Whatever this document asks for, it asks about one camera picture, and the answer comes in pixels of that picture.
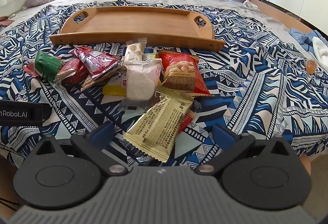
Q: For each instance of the blue white patterned blanket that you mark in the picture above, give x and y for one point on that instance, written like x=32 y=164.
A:
x=256 y=90

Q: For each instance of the wooden tray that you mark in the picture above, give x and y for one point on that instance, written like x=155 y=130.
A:
x=143 y=24

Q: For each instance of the red and beige packet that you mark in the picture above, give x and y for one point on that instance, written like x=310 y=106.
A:
x=187 y=118

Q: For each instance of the yellow and white snack packet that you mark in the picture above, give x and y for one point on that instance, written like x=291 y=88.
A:
x=114 y=88

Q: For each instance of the small orange jelly cup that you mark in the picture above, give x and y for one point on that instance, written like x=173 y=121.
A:
x=311 y=66

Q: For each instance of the white cloth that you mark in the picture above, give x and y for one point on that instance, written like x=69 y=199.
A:
x=320 y=48

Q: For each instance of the beige gold snack packet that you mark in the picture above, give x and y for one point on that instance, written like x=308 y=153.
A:
x=158 y=126

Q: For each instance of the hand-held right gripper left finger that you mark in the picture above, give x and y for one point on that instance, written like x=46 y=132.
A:
x=100 y=135

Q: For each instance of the dark red snack packet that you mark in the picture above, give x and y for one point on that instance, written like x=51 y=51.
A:
x=94 y=62

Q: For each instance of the brown snack packet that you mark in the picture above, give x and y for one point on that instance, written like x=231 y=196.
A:
x=102 y=81

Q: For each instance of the wooden bed frame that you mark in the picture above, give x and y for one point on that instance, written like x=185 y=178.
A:
x=279 y=12

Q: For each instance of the red wafer packet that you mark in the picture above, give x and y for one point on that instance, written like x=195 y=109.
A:
x=73 y=72

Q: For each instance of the white nougat packet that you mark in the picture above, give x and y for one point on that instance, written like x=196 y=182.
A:
x=134 y=51

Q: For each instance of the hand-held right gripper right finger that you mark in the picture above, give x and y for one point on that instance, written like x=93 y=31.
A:
x=225 y=136

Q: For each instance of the light blue cloth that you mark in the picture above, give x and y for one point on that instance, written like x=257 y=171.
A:
x=301 y=36

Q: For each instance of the reddish brown cloth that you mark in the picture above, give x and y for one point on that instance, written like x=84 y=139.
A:
x=5 y=21

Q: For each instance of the crumpled white plastic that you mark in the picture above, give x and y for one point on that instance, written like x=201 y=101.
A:
x=251 y=3

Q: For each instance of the red and gold nut packet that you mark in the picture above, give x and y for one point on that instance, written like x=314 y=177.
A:
x=183 y=72

